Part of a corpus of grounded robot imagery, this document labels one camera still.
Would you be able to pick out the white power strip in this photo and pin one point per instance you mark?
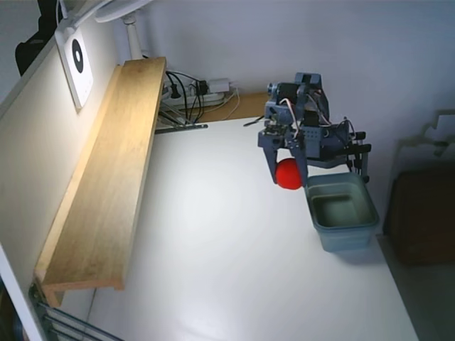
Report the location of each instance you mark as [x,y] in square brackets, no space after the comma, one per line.
[213,96]

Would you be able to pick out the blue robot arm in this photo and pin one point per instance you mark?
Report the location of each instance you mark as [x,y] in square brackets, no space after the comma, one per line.
[327,149]

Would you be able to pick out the metal shelf bracket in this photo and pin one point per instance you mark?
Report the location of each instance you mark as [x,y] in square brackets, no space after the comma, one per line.
[185,127]

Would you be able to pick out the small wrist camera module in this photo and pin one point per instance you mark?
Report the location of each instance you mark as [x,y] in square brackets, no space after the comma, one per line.
[273,131]

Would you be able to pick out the black table clamp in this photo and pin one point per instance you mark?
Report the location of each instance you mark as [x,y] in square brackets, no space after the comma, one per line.
[360,149]

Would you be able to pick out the white wall pipes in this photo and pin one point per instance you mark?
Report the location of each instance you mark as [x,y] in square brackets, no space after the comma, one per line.
[442,122]

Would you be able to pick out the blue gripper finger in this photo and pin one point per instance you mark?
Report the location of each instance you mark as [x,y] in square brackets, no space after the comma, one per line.
[271,160]
[304,167]

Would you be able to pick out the grey plastic container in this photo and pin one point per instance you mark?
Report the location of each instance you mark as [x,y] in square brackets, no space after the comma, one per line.
[352,241]

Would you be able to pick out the metal frame rails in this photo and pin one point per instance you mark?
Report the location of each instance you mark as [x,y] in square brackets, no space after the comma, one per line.
[53,319]

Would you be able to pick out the white desk lamp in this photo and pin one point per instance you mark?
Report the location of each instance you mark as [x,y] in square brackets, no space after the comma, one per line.
[134,39]

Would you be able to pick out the white panel with black circle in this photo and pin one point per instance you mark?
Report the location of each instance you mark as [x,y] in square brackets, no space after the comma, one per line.
[80,85]

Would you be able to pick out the red ball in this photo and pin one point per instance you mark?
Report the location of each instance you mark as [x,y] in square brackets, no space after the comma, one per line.
[288,175]

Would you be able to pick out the long wooden shelf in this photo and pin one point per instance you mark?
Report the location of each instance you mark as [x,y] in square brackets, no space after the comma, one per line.
[106,177]

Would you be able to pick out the wooden back board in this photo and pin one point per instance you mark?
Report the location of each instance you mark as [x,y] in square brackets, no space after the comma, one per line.
[249,104]

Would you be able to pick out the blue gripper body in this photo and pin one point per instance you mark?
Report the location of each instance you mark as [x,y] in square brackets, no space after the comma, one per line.
[284,143]

